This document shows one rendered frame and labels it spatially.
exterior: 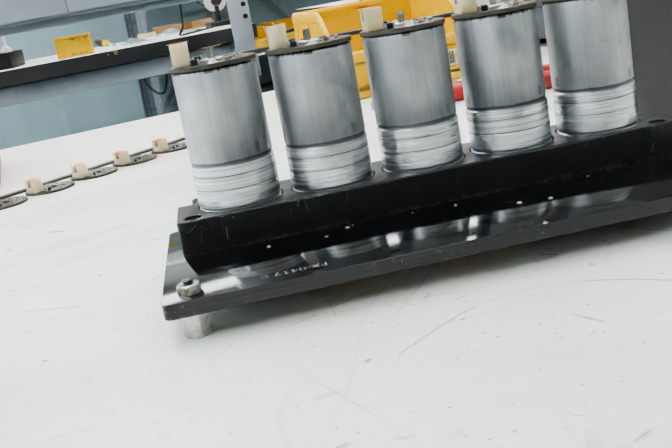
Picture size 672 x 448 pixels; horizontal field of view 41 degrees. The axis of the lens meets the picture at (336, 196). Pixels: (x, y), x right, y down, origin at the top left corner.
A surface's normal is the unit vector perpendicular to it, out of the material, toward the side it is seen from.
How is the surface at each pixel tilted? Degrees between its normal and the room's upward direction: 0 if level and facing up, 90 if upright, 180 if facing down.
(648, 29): 90
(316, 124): 90
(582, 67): 90
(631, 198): 0
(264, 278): 0
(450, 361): 0
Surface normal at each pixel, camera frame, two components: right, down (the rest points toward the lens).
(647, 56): -0.94, 0.23
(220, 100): 0.11, 0.22
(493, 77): -0.40, 0.29
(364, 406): -0.18, -0.96
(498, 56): -0.15, 0.26
